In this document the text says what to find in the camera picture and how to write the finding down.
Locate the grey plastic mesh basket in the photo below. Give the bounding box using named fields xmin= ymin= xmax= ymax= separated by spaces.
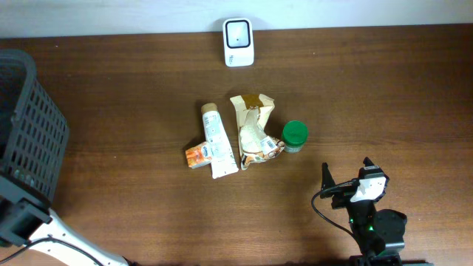
xmin=1 ymin=49 xmax=69 ymax=202

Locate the beige snack bag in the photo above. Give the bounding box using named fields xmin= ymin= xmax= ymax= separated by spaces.
xmin=230 ymin=94 xmax=286 ymax=170

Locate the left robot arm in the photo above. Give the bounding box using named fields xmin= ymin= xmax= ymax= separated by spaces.
xmin=1 ymin=173 xmax=133 ymax=266

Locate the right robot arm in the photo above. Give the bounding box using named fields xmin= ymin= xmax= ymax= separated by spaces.
xmin=310 ymin=157 xmax=429 ymax=266

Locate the white cream tube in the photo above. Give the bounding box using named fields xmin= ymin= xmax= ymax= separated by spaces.
xmin=201 ymin=103 xmax=239 ymax=179

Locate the small orange packet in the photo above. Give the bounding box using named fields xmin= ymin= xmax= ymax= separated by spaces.
xmin=186 ymin=142 xmax=213 ymax=168

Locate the green lid jar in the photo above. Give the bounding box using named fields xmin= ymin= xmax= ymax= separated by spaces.
xmin=282 ymin=120 xmax=308 ymax=153

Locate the white barcode scanner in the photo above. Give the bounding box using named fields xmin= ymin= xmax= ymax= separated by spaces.
xmin=222 ymin=18 xmax=254 ymax=67

